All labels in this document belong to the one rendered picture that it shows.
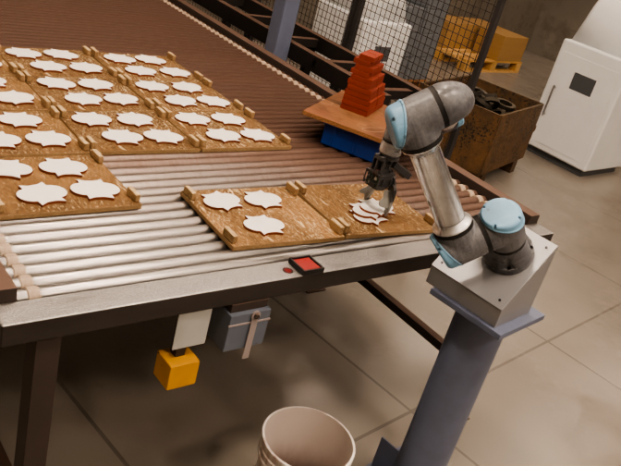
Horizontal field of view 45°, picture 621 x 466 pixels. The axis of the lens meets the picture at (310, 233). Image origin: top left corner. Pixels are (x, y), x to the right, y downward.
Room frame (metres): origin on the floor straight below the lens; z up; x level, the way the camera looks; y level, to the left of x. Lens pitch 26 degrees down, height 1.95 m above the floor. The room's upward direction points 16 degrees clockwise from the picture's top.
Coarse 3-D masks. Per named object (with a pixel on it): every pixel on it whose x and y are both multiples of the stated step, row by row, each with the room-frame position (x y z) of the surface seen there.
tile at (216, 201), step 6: (216, 192) 2.19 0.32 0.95; (204, 198) 2.12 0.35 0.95; (210, 198) 2.14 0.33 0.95; (216, 198) 2.15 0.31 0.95; (222, 198) 2.16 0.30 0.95; (228, 198) 2.17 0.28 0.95; (234, 198) 2.18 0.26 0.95; (204, 204) 2.09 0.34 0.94; (210, 204) 2.09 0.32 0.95; (216, 204) 2.10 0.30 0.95; (222, 204) 2.11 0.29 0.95; (228, 204) 2.13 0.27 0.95; (234, 204) 2.14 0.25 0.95; (228, 210) 2.10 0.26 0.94
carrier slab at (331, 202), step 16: (320, 192) 2.45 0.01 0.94; (336, 192) 2.49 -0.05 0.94; (352, 192) 2.53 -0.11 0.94; (320, 208) 2.31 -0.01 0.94; (336, 208) 2.35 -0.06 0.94; (352, 208) 2.39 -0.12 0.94; (400, 208) 2.51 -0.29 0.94; (352, 224) 2.26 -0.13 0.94; (384, 224) 2.33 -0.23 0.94; (400, 224) 2.37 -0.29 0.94; (416, 224) 2.41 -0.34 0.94
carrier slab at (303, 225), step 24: (240, 192) 2.26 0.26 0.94; (264, 192) 2.31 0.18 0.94; (288, 192) 2.37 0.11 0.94; (216, 216) 2.04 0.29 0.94; (240, 216) 2.09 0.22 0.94; (288, 216) 2.18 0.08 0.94; (312, 216) 2.23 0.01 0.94; (240, 240) 1.93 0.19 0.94; (264, 240) 1.98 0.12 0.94; (288, 240) 2.02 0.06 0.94; (312, 240) 2.07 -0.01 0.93; (336, 240) 2.14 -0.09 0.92
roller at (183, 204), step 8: (400, 184) 2.79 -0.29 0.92; (408, 184) 2.82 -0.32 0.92; (416, 184) 2.84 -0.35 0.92; (456, 184) 2.99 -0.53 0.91; (144, 208) 2.01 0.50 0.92; (152, 208) 2.02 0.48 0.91; (160, 208) 2.04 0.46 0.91; (168, 208) 2.06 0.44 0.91; (176, 208) 2.08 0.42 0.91; (184, 208) 2.10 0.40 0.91; (48, 216) 1.80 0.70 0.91; (56, 216) 1.82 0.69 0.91; (64, 216) 1.83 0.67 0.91; (72, 216) 1.85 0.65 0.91; (80, 216) 1.86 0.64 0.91; (88, 216) 1.88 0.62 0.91; (0, 224) 1.71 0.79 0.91
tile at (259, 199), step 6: (246, 192) 2.25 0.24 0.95; (252, 192) 2.27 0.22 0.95; (258, 192) 2.28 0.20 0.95; (246, 198) 2.21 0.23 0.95; (252, 198) 2.22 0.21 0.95; (258, 198) 2.24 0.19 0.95; (264, 198) 2.25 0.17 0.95; (270, 198) 2.26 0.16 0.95; (276, 198) 2.28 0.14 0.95; (252, 204) 2.18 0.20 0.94; (258, 204) 2.19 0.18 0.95; (264, 204) 2.20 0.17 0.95; (270, 204) 2.21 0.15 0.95; (276, 204) 2.23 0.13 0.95
